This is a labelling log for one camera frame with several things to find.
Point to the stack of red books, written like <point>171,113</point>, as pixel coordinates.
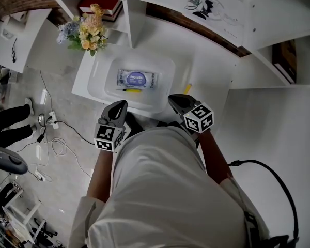
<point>98,4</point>

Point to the white shelf hutch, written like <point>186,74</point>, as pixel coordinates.
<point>137,22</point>

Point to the white frame rack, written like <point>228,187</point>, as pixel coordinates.
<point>28,216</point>

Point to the person's right forearm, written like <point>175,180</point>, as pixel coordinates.
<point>217,159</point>

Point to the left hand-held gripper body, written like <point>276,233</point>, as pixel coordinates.
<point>111,120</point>

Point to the black body-worn device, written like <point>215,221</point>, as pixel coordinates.
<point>281,243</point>

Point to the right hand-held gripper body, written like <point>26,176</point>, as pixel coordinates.
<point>199,117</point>

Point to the black power adapter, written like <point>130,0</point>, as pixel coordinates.
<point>40,138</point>

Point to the white side table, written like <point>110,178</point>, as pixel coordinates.
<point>33,35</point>

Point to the person's right leg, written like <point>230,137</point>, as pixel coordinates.
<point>168,124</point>

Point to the yellow and blue flower bouquet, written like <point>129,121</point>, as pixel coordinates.
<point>90,32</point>

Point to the yellow screwdriver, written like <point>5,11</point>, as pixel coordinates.
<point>188,88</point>
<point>133,90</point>

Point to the grey black oval object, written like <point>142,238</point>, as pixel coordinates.
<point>7,160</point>

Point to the person's left forearm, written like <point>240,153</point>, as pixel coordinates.
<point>100,177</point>

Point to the person's left leg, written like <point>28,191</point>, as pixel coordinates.
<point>133,125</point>

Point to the clear plastic storage bin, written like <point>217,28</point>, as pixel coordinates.
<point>98,86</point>

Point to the person's leg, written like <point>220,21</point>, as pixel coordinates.
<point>133,125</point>
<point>168,124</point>

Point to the person's white shirt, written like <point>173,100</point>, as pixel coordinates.
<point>165,190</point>

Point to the black folding stand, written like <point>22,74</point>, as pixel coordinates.
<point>44,230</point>

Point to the white sheet with black drawing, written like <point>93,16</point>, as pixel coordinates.
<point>214,22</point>

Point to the brown hardcover book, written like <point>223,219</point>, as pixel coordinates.
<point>286,61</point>

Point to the purple label wipes packet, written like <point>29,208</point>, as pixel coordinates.
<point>137,79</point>

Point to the white desk with drawers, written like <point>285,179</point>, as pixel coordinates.
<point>204,68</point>

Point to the white power strip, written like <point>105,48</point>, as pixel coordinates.
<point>40,174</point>
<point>53,119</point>

